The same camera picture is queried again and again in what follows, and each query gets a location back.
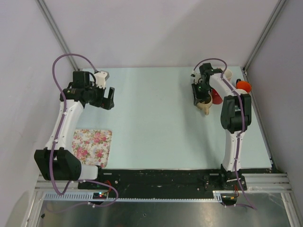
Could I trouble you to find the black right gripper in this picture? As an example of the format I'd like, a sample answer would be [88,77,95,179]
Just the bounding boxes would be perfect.
[191,82,212,105]

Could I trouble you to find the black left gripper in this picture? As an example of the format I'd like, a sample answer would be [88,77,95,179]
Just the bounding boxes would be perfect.
[86,81,114,110]

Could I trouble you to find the cream speckled mug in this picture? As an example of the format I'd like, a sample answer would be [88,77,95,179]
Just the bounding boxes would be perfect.
[196,94,213,115]

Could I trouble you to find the red mug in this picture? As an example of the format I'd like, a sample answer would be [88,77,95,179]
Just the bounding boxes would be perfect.
[211,89,223,105]

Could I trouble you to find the pink mug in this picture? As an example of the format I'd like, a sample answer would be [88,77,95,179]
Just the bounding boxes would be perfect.
[223,69,233,81]

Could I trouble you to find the orange mug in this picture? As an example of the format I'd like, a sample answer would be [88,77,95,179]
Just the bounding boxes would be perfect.
[236,79,252,93]

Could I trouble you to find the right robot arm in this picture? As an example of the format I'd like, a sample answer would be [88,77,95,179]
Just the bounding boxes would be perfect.
[191,63,252,190]

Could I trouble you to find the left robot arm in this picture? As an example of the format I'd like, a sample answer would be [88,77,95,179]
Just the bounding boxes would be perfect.
[34,71,115,189]

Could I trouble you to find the floral pattern tray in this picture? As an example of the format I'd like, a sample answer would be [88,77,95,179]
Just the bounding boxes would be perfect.
[71,129,112,168]

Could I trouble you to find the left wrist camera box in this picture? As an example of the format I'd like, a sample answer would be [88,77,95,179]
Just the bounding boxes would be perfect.
[94,71,109,89]

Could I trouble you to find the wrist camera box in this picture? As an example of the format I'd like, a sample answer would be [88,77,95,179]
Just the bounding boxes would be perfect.
[94,71,109,89]
[190,70,196,78]

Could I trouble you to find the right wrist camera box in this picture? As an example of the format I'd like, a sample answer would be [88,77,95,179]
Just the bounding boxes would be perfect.
[190,70,196,78]

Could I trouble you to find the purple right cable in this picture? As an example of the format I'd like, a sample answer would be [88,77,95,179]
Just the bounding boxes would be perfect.
[193,58,258,210]

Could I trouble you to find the purple cable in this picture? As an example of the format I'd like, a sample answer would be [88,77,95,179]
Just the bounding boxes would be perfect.
[193,58,258,210]
[49,53,119,210]

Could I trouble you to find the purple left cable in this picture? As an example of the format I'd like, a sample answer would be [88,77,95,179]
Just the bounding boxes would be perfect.
[49,53,119,210]

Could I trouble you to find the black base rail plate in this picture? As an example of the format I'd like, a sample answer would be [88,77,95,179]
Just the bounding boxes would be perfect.
[78,169,247,200]

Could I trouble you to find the white slotted cable duct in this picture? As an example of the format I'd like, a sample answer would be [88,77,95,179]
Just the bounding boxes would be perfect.
[44,191,224,202]

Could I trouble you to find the aluminium frame rail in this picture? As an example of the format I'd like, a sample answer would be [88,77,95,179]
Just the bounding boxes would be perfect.
[34,174,292,193]

